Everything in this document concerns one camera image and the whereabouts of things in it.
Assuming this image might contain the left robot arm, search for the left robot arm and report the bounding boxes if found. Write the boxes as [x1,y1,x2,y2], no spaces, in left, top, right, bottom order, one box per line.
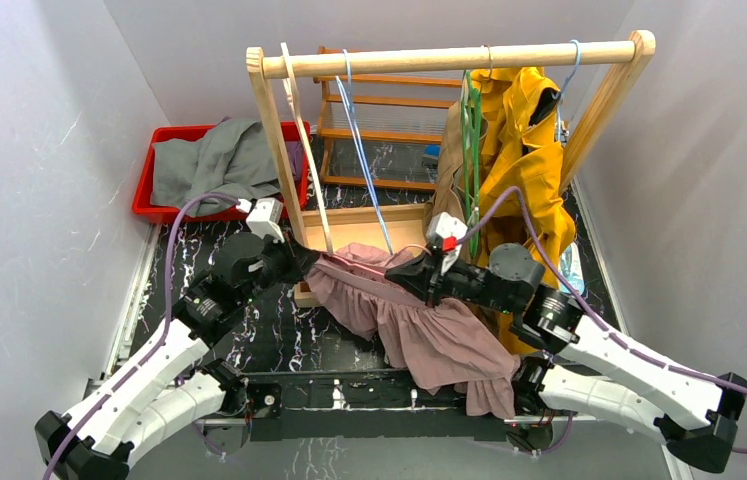
[34,232,321,479]

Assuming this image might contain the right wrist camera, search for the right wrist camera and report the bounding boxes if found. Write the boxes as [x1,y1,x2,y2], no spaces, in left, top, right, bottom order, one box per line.
[425,212,468,274]

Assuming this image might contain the green hanger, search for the green hanger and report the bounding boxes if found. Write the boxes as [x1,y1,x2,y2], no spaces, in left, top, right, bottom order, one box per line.
[460,70,483,229]

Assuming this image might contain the pink skirt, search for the pink skirt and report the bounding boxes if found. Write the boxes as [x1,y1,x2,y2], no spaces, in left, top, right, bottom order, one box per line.
[305,243,520,420]

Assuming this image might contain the brown skirt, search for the brown skirt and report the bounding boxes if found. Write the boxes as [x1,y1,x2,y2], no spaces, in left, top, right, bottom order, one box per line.
[422,102,471,233]

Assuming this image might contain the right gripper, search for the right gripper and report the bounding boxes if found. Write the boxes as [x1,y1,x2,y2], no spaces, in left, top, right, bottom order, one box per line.
[384,244,517,315]

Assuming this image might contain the beige wooden hanger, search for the beige wooden hanger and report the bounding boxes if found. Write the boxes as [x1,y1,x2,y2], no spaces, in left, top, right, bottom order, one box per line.
[280,42,334,254]

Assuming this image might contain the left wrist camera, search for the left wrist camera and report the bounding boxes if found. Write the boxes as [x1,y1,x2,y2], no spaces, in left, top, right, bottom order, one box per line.
[234,197,284,243]

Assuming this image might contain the wooden clothes rack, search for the wooden clothes rack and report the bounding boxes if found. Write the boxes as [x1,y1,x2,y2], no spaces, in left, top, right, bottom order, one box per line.
[245,29,658,309]

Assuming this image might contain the orange wooden shelf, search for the orange wooden shelf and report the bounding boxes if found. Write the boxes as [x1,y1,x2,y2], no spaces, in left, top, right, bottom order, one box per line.
[314,71,461,192]

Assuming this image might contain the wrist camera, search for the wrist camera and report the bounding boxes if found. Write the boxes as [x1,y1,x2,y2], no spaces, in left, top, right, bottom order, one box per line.
[425,212,468,274]
[234,197,284,243]

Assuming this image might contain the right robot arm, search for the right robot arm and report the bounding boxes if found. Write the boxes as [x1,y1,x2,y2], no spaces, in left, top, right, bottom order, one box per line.
[385,243,746,474]

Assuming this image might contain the yellow skirt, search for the yellow skirt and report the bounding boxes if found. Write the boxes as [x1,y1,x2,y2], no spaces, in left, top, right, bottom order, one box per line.
[468,66,578,356]

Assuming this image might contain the blue wire hanger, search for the blue wire hanger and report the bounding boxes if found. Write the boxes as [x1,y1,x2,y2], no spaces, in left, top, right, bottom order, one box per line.
[335,49,394,254]

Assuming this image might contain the white teal object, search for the white teal object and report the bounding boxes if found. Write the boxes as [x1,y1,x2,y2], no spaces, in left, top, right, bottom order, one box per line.
[558,242,587,298]

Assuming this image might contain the pink hanger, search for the pink hanger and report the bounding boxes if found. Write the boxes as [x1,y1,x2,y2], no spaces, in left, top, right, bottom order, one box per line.
[323,243,434,280]

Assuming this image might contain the light blue hanger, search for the light blue hanger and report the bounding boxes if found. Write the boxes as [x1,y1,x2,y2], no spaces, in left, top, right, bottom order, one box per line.
[548,39,585,144]

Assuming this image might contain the red plastic bin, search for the red plastic bin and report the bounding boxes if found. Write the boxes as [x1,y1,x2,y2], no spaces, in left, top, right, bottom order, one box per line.
[132,122,312,224]

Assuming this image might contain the grey pleated skirt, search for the grey pleated skirt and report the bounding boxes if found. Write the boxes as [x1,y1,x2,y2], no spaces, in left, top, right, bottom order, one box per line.
[150,119,281,208]

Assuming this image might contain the purple cable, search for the purple cable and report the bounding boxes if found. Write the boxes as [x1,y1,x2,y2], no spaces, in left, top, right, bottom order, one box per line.
[459,186,747,457]
[41,193,245,480]

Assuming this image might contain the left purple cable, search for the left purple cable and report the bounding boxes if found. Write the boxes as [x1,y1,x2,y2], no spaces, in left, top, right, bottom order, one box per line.
[41,193,245,480]

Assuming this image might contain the small blue object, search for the small blue object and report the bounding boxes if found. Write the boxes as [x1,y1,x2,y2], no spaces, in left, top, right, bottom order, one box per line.
[421,145,440,169]

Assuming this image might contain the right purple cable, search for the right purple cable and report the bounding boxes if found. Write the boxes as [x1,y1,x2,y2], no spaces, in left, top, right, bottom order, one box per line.
[459,186,747,457]

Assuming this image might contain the purple pleated skirt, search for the purple pleated skirt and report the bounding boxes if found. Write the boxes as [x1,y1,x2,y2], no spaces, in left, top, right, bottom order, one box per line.
[285,140,304,183]

